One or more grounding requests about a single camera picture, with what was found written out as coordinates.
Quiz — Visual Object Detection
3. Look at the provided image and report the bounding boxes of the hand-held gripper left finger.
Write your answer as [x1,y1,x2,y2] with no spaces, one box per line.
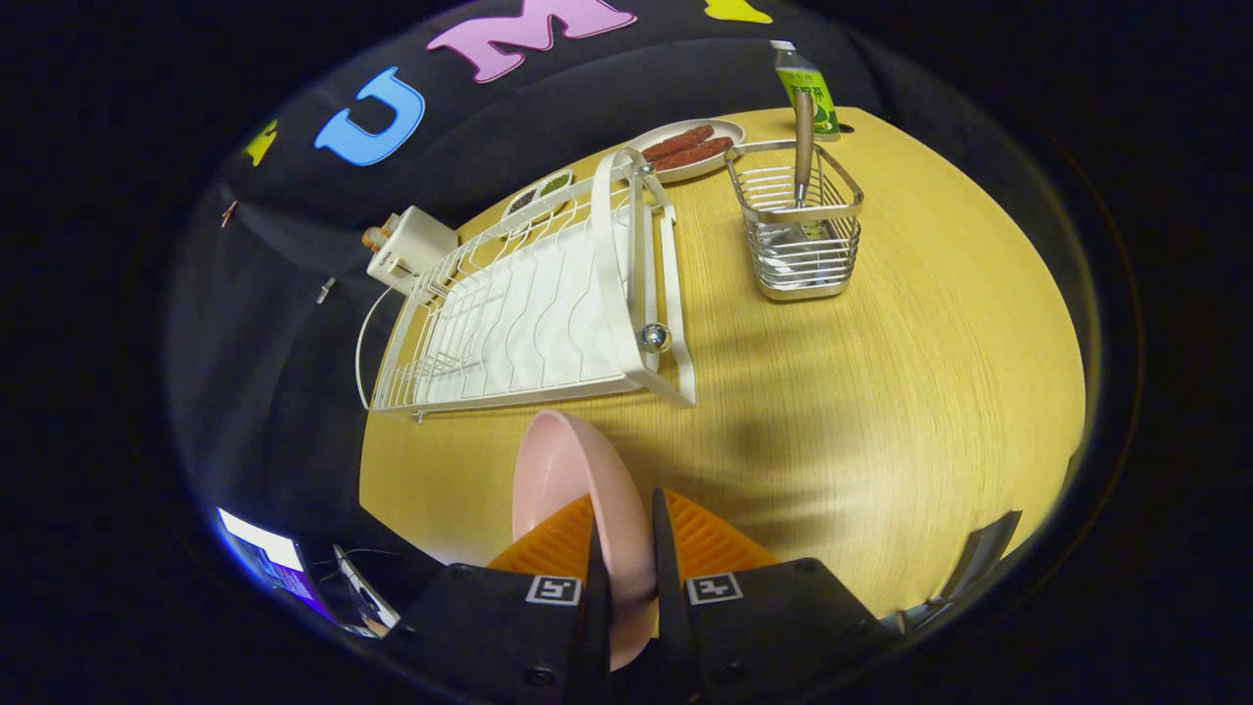
[377,493,615,704]

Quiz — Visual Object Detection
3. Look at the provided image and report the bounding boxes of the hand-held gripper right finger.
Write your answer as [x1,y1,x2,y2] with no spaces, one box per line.
[651,487,902,704]

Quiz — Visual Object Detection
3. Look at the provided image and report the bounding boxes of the pink plate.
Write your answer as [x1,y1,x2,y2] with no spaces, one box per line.
[511,409,659,672]

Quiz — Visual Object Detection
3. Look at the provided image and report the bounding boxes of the white wire dish rack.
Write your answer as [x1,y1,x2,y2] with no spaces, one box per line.
[355,147,698,424]

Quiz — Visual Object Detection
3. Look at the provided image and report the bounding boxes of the silver wire basket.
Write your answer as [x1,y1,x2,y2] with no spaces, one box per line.
[724,139,865,302]

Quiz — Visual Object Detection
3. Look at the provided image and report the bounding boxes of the wooden handle spoon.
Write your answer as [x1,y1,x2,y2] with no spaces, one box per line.
[790,90,831,246]

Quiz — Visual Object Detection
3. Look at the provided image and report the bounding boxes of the white divided condiment dish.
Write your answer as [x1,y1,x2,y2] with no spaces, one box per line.
[502,168,579,222]

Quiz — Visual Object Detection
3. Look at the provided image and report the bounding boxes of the beige round plate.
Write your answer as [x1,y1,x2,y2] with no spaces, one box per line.
[626,118,747,184]

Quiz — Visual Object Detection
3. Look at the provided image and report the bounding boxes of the dark grey bar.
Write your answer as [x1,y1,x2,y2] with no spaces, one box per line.
[886,509,1025,637]

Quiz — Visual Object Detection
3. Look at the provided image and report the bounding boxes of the lit computer screen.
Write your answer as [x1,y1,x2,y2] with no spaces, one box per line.
[215,506,316,600]

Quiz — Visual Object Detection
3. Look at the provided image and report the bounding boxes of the white toaster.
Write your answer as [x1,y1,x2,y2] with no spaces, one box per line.
[366,206,459,297]

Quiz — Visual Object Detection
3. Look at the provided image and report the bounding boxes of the brown meat piece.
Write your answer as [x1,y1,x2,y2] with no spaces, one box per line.
[641,124,716,164]
[654,136,735,173]

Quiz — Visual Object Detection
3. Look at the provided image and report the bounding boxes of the black backdrop cloth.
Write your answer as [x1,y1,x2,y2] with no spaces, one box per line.
[164,0,990,549]

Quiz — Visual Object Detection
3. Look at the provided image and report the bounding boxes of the green label drink bottle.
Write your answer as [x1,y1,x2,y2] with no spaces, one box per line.
[770,39,841,141]

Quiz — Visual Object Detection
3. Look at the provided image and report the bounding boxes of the white cable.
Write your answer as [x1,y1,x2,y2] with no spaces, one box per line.
[331,543,402,630]

